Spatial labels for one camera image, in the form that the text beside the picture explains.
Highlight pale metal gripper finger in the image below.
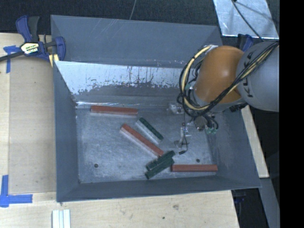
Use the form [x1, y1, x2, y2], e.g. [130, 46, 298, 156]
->
[169, 103, 184, 116]
[174, 127, 191, 149]

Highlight dark green flat block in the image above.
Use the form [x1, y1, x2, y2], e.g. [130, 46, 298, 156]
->
[145, 150, 176, 171]
[135, 116, 165, 144]
[144, 158, 175, 180]

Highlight red-brown flat block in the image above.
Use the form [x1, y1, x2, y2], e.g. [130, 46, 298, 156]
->
[119, 123, 165, 158]
[90, 104, 139, 116]
[170, 164, 219, 173]

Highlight grey metal bin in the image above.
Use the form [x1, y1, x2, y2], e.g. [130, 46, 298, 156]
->
[49, 14, 262, 203]

